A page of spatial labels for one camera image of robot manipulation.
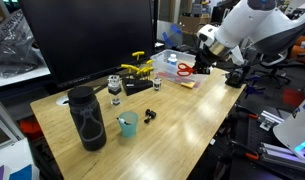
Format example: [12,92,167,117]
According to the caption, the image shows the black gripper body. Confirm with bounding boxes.
[194,49,214,70]

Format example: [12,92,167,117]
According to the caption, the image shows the orange handled scissors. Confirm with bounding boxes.
[176,62,196,78]

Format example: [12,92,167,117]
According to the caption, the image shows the clear plastic storage container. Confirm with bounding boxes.
[150,49,217,90]

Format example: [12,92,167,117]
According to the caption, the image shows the yellow sticky note pad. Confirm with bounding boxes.
[180,80,197,90]

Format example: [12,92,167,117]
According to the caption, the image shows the white bottle blue label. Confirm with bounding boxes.
[167,53,178,67]

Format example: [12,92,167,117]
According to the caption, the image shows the red long nose pliers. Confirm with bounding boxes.
[158,71,188,85]

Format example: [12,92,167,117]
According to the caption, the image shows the cardboard box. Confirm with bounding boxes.
[178,14,211,34]

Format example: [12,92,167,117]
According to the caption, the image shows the small clear glass jar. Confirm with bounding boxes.
[152,76,163,92]

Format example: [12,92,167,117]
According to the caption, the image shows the small black clip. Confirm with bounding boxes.
[143,108,157,125]

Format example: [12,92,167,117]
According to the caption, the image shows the grey mesh office chair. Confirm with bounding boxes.
[258,49,298,88]

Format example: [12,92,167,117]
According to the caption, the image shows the tall clear jar black band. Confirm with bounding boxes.
[107,74,123,107]

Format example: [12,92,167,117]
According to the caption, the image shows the teal plastic cup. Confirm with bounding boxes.
[117,111,139,139]

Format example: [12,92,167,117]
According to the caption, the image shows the black and white marker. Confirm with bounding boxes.
[116,116,131,127]

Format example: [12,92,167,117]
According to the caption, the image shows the large black monitor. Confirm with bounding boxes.
[18,0,160,91]

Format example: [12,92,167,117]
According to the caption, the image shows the black insulated water bottle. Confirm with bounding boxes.
[67,85,108,152]

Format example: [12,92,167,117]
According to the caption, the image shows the grey plastic bag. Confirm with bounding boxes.
[0,9,45,79]

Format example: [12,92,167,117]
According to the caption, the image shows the black desk clamp mount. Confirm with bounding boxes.
[224,63,252,89]

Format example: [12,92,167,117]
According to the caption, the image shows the aluminium corner bracket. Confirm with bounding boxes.
[257,110,285,132]

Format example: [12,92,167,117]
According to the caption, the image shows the aluminium extrusion rail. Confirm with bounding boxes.
[257,142,305,174]

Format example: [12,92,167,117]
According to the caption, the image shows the white desk cable grommet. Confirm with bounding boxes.
[55,94,70,107]

